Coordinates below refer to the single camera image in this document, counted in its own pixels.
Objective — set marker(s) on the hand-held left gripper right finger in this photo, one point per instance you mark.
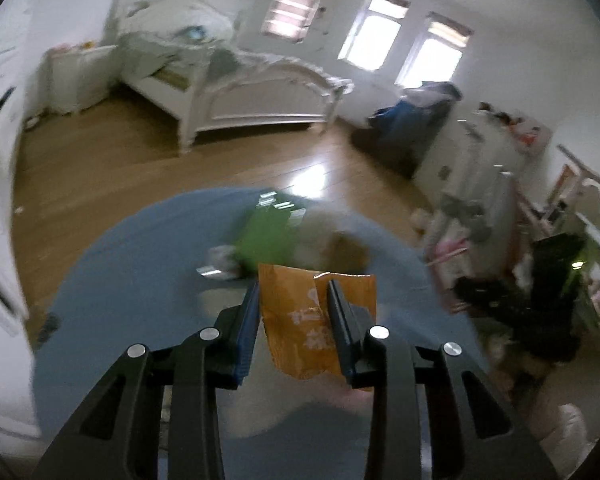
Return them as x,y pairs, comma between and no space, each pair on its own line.
347,355

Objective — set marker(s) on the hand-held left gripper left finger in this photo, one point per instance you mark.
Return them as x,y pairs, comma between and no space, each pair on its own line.
247,340

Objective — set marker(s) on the orange snack packet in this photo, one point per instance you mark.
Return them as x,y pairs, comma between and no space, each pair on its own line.
295,320

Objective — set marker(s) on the green snack packet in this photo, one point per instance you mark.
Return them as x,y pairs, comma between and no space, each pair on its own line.
265,240

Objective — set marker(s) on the brown white paper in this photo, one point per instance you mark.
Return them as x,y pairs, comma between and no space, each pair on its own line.
340,245

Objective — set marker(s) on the cluttered toy shelf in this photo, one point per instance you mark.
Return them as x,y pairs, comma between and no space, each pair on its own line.
580,200

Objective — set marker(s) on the blue star-print tablecloth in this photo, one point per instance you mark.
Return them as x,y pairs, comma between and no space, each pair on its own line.
145,270

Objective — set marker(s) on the white plastic bag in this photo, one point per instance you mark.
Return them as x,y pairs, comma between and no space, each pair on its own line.
570,435

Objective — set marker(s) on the white dresser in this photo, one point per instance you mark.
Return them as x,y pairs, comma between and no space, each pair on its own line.
465,155

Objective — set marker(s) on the toys on dresser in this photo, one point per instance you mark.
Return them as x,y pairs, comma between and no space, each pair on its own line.
515,125

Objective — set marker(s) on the blue chair with clothes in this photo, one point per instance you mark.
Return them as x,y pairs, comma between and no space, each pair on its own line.
410,120

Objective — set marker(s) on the white wooden bed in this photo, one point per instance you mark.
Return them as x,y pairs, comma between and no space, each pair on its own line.
260,95

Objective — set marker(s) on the white framed window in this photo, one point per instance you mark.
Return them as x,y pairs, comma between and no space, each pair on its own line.
372,35
432,55

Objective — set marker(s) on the white power strip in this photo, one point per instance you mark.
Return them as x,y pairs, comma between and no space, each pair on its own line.
33,121

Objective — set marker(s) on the white nightstand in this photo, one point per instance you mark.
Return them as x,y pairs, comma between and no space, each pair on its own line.
80,80

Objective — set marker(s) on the blue plush toy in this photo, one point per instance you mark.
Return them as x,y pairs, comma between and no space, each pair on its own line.
194,32

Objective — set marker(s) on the window with roller blind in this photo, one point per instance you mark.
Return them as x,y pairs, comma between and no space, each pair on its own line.
292,5

